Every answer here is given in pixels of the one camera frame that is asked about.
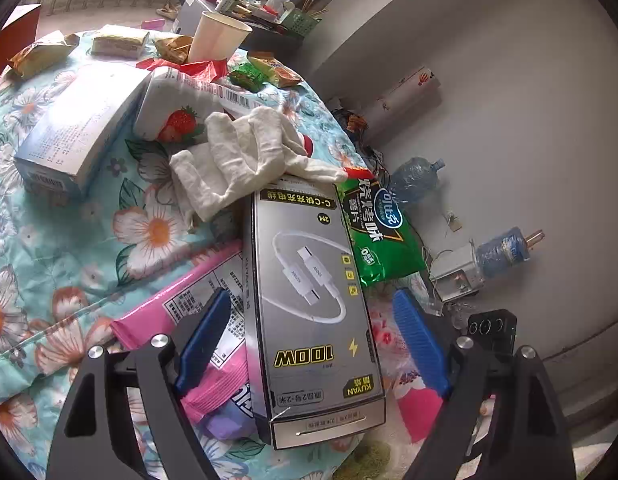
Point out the green snack bag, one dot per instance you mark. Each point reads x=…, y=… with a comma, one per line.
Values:
x=384, y=240

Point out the large clear water jug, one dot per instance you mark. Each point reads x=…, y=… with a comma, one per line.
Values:
x=414, y=177

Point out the floral teal blanket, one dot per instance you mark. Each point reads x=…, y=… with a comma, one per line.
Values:
x=64, y=260

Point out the green plastic basket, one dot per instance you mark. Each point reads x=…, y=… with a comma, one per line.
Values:
x=299, y=22

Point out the red plastic wrapper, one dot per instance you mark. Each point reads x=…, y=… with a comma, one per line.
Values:
x=204, y=67

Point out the white strawberry milk bottle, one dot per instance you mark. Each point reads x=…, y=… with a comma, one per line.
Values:
x=164, y=105

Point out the golden snack packet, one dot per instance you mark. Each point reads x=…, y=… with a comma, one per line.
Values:
x=171, y=49

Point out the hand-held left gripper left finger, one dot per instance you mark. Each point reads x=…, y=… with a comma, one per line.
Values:
x=204, y=340

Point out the beige paper cup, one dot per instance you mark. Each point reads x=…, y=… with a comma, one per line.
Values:
x=216, y=35

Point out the orange green snack packet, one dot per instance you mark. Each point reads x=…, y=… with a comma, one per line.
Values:
x=281, y=72

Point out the yellow snack packet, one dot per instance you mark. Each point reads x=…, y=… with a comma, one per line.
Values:
x=39, y=55

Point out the pink snack bag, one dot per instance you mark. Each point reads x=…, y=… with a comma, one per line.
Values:
x=154, y=310

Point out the white plastic bag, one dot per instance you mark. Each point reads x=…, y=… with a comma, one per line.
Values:
x=281, y=0

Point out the wall socket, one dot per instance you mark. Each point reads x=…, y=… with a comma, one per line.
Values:
x=453, y=221

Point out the small blue water bottle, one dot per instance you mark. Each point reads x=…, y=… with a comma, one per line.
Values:
x=501, y=252

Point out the white cotton glove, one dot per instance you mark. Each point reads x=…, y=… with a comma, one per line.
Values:
x=209, y=180
x=269, y=140

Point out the wrapped sandwich cake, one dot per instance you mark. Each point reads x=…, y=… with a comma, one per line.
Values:
x=119, y=40

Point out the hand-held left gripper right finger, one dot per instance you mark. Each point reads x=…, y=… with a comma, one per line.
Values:
x=421, y=342

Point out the white electrical appliance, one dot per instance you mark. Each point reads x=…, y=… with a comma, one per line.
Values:
x=454, y=277

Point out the blue white medicine box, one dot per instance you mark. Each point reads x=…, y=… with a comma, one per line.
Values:
x=79, y=120

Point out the white fluffy blanket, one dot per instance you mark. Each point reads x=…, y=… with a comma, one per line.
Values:
x=389, y=460

